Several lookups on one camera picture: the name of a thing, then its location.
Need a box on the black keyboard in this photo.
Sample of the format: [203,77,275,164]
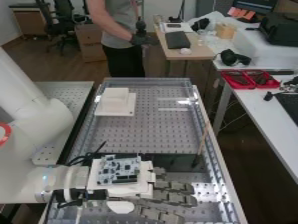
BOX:
[275,92,298,128]
[164,30,193,50]

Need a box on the black office chair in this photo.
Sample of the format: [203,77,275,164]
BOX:
[35,0,91,56]

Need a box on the red tray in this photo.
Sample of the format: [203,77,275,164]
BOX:
[245,68,283,90]
[220,70,259,91]

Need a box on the cardboard box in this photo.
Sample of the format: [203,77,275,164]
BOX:
[74,23,108,64]

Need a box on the person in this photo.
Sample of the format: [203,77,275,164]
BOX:
[86,0,160,79]

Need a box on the small white box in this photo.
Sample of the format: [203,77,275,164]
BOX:
[94,87,138,118]

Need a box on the white mouse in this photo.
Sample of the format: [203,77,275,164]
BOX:
[179,47,195,56]

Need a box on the white desk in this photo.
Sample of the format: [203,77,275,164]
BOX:
[212,11,298,77]
[212,74,298,185]

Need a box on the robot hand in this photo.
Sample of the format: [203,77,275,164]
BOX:
[86,154,200,224]

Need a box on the clear box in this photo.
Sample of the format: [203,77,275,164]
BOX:
[44,77,248,224]

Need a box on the black cable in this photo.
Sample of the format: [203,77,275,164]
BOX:
[66,140,110,168]

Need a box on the wooden desk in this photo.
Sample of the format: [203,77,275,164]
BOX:
[152,21,217,88]

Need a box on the thin stick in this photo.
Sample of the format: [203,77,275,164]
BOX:
[191,124,213,168]

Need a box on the wooden cabinet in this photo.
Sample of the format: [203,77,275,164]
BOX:
[9,3,48,37]

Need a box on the black bag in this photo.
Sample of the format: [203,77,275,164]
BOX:
[259,12,298,48]

